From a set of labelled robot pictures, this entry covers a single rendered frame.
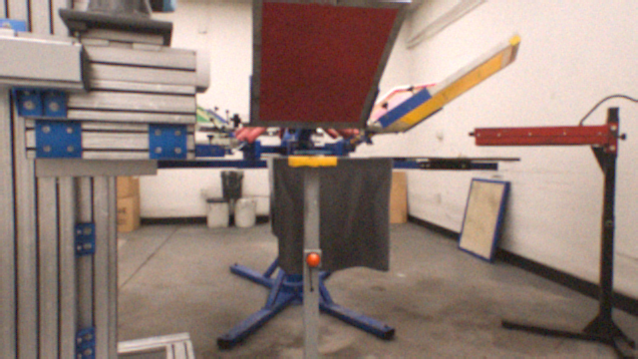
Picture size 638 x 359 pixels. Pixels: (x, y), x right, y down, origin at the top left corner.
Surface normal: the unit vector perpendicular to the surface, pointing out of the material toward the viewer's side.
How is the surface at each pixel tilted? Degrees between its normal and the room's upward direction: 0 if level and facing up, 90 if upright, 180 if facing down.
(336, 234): 91
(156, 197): 90
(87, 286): 90
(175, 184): 90
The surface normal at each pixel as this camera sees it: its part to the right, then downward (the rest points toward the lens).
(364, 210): 0.15, 0.07
